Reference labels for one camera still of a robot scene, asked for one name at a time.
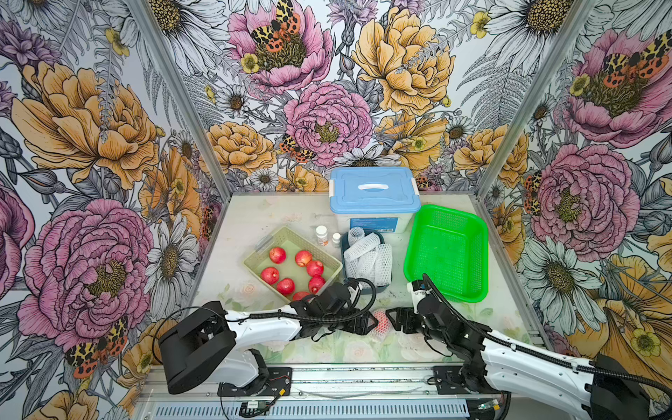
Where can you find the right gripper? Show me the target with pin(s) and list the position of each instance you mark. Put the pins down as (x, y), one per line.
(407, 314)

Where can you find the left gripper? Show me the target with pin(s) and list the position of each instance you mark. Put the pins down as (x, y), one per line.
(361, 329)

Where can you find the white foam net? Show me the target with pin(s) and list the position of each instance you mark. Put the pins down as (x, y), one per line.
(362, 246)
(375, 266)

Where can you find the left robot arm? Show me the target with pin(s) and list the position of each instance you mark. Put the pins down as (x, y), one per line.
(214, 342)

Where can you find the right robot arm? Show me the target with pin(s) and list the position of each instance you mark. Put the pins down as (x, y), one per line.
(493, 362)

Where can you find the bright green perforated basket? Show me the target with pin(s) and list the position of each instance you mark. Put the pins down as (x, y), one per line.
(451, 248)

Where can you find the dark teal plastic tray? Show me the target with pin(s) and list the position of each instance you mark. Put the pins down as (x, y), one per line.
(352, 236)

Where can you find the pale green perforated basket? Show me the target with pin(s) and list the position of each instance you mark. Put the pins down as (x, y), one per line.
(291, 243)

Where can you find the white pill bottle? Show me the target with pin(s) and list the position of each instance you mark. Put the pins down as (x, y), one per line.
(322, 235)

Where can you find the blue lidded storage box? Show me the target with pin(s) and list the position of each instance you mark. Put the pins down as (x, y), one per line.
(383, 199)

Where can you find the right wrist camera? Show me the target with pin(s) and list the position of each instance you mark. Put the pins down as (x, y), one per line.
(418, 291)

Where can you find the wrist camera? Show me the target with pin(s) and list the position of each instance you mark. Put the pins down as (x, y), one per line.
(354, 289)
(418, 291)

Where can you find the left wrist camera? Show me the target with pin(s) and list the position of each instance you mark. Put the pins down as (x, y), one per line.
(354, 289)

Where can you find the aluminium front rail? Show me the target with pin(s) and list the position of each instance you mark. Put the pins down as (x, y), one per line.
(342, 391)

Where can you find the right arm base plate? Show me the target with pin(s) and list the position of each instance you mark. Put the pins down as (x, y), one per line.
(457, 380)

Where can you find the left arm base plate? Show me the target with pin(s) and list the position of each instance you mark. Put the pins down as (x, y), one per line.
(268, 384)

